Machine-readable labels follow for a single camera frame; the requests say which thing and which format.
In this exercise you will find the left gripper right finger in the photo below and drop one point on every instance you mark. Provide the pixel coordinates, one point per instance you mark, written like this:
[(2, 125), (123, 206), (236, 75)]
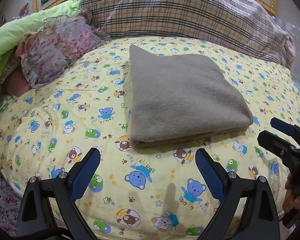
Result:
[(259, 219)]

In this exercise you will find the plaid beige quilt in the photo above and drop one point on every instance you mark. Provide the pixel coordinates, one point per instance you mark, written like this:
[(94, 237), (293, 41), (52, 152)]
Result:
[(240, 25)]

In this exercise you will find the yellow cartoon bear bedsheet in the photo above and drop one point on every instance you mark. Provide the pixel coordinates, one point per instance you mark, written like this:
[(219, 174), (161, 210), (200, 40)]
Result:
[(141, 193)]

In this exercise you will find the floral print sleeve forearm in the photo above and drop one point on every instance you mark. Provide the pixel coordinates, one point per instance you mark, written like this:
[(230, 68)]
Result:
[(9, 207)]

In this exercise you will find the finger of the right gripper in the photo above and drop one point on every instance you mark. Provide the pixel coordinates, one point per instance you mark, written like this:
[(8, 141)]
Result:
[(288, 129), (277, 145)]

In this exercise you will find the light green blanket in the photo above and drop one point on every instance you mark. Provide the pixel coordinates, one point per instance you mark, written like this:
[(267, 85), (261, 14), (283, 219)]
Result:
[(12, 32)]

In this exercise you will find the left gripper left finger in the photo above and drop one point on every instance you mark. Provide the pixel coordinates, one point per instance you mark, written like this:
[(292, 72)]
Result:
[(48, 209)]

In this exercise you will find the beige knit sweater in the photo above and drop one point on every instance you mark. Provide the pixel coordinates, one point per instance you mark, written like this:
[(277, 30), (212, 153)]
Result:
[(180, 98)]

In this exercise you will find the floral ruffled pillow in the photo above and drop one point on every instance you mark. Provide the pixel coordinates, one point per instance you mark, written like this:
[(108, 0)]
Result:
[(43, 55)]

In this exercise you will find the person's right hand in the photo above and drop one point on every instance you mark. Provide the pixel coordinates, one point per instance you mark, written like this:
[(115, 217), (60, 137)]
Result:
[(290, 201)]

